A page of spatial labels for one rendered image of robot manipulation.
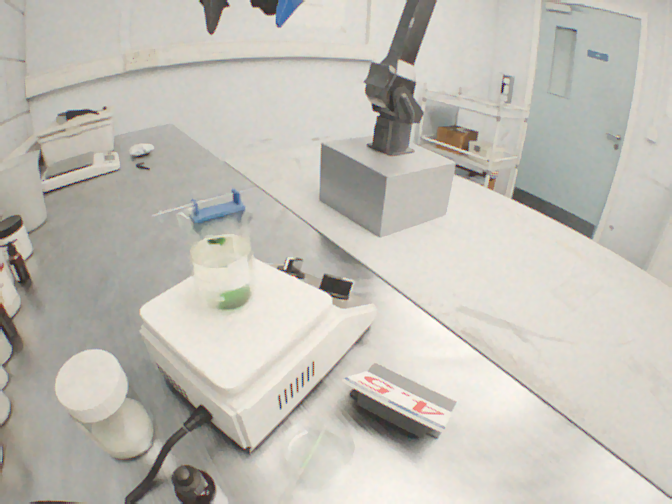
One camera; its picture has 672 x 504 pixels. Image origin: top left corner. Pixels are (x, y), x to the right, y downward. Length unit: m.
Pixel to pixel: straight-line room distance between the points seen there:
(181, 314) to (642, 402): 0.49
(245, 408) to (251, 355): 0.04
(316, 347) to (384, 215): 0.30
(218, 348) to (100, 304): 0.27
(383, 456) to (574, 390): 0.22
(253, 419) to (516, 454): 0.22
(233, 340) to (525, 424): 0.27
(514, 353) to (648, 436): 0.20
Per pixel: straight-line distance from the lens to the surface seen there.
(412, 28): 0.59
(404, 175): 0.53
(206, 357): 0.24
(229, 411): 0.24
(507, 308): 0.46
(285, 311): 0.26
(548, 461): 0.34
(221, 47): 1.71
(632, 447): 0.41
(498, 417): 0.34
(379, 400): 0.27
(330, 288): 0.34
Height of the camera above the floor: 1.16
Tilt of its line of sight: 32 degrees down
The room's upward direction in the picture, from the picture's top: 3 degrees clockwise
